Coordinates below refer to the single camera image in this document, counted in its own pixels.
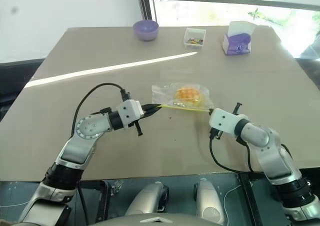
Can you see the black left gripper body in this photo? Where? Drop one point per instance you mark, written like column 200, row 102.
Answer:
column 138, row 129

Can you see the green outdoor foliage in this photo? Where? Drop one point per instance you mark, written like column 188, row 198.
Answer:
column 255, row 13

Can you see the purple tissue pack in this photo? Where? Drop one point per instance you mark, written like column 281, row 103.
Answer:
column 237, row 43

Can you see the clear box of colourful bits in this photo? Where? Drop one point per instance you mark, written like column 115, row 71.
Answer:
column 195, row 37

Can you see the orange pineapple bun snack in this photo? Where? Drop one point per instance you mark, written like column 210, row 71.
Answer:
column 187, row 94

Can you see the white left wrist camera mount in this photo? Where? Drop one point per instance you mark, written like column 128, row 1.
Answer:
column 128, row 112

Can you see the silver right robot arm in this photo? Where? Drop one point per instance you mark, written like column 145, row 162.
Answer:
column 275, row 158

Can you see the silver right thigh shell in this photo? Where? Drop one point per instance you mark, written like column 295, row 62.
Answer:
column 208, row 201

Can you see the silver left thigh shell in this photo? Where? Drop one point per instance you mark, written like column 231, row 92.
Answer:
column 146, row 201

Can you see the clear plastic zip bag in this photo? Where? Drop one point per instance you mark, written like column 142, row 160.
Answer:
column 160, row 93

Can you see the silver thigh shell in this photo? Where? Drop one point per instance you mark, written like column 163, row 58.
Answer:
column 208, row 201
column 146, row 201

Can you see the dark window frame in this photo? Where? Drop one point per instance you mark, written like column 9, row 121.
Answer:
column 146, row 3

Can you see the silver robot torso edge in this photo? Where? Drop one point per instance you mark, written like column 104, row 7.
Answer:
column 155, row 220

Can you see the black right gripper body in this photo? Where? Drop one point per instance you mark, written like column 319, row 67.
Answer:
column 216, row 134

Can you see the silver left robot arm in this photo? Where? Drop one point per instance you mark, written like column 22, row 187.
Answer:
column 75, row 151

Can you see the purple bowl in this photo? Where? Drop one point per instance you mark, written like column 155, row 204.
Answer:
column 145, row 31

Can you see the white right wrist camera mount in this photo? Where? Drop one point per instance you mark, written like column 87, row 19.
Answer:
column 223, row 121

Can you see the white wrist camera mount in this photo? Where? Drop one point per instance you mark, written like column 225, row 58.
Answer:
column 223, row 121
column 128, row 112

